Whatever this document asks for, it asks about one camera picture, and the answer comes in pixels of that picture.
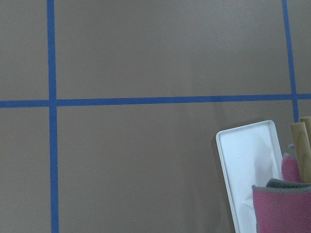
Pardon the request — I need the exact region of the pink grey-edged cleaning cloth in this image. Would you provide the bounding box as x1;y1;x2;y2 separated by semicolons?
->
252;153;311;233

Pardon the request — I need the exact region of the white plastic rack tray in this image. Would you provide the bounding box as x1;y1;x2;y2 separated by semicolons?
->
216;120;282;233

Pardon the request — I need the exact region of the wooden rack rod far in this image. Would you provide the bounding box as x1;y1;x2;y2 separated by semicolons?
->
299;116;311;144

